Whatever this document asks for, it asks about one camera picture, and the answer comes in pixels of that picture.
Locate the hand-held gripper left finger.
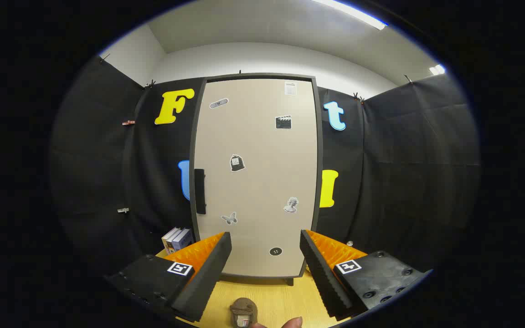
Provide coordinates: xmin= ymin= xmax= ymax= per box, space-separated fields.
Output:
xmin=104 ymin=231 xmax=232 ymax=323

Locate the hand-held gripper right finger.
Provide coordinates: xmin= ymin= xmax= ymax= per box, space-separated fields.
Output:
xmin=300 ymin=229 xmax=432 ymax=319

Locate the brown pompom shoe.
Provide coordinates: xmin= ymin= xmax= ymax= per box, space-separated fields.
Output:
xmin=229 ymin=297 xmax=259 ymax=328

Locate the black door handle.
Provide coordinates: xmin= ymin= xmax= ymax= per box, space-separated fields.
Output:
xmin=194 ymin=169 xmax=206 ymax=215

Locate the dark grey shoe cabinet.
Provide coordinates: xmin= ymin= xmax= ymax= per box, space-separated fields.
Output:
xmin=189 ymin=73 xmax=324 ymax=287

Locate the white book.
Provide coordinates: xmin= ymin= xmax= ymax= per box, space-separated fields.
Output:
xmin=162 ymin=227 xmax=182 ymax=255

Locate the black backdrop cloth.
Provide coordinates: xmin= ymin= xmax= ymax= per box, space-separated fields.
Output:
xmin=49 ymin=55 xmax=481 ymax=283

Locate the long ceiling light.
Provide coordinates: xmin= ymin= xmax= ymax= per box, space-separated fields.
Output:
xmin=312 ymin=0 xmax=388 ymax=31

